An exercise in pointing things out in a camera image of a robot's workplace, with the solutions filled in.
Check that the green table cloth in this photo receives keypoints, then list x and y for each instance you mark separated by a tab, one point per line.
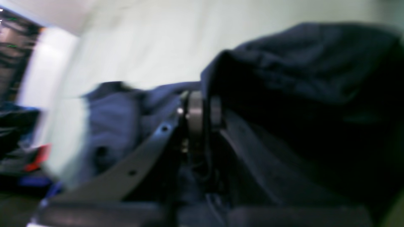
148	43

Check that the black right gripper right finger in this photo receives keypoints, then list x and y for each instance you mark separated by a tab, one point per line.
269	185

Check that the orange right clamp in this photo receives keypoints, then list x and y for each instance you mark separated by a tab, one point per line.
37	157

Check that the dark navy long-sleeve shirt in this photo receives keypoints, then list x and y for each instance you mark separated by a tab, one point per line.
333	92

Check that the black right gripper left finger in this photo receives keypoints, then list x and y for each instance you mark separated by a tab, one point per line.
140	190

